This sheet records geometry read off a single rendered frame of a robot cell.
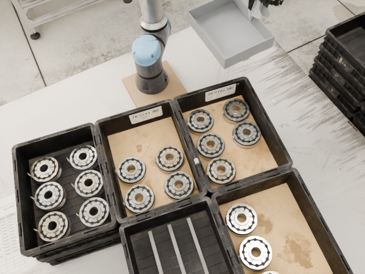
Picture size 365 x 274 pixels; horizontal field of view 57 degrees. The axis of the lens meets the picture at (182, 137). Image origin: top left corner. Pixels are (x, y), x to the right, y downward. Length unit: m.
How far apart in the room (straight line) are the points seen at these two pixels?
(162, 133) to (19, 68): 1.83
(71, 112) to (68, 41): 1.42
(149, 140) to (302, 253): 0.66
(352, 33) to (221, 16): 1.07
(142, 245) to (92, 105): 0.72
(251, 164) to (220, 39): 0.47
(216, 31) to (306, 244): 0.80
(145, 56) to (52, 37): 1.74
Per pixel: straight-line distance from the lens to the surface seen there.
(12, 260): 1.45
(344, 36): 2.23
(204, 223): 1.17
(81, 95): 1.66
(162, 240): 1.16
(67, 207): 1.27
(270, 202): 1.21
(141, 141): 1.30
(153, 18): 1.44
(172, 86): 1.56
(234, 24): 1.34
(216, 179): 1.19
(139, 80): 1.52
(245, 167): 1.24
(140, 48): 1.41
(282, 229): 1.19
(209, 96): 1.32
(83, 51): 2.84
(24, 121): 1.68
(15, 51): 3.08
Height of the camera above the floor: 1.96
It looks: 61 degrees down
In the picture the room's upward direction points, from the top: 6 degrees counter-clockwise
